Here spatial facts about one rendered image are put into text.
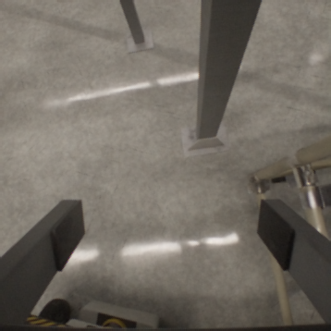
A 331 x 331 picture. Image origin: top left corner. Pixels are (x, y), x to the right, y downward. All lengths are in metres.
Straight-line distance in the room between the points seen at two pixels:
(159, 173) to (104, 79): 0.49
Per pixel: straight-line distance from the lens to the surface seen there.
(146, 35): 1.19
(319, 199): 0.51
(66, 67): 1.24
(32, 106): 1.24
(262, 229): 0.17
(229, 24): 0.35
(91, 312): 0.92
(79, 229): 0.17
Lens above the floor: 0.91
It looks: 79 degrees down
